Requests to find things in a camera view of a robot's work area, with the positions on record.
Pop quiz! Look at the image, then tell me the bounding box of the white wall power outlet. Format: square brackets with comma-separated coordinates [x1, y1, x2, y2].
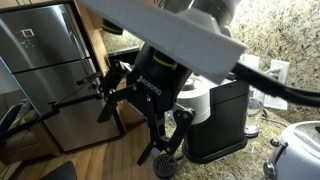
[268, 59, 291, 85]

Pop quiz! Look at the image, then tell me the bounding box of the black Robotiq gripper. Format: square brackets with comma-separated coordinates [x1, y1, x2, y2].
[96, 46, 196, 167]

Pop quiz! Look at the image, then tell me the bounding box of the black built-in oven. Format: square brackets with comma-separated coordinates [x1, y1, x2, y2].
[105, 45, 142, 68]

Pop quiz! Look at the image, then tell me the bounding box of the stainless steel refrigerator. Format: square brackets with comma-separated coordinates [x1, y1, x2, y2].
[0, 3, 123, 153]

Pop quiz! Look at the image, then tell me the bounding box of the black camera stand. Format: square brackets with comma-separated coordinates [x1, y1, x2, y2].
[0, 71, 105, 142]

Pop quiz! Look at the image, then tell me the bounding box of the black stereo camera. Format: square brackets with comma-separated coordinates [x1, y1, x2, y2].
[75, 73, 101, 86]

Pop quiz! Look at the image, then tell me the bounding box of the clear glass water tank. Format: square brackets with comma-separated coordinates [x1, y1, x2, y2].
[244, 97, 265, 140]

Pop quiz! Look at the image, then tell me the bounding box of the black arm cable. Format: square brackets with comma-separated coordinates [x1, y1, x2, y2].
[229, 61, 320, 108]

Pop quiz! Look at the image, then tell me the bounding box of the white wall switch plate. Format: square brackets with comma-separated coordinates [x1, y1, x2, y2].
[239, 53, 261, 71]

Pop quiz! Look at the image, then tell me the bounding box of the black and white coffee machine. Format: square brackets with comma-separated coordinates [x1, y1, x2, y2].
[173, 74, 252, 165]

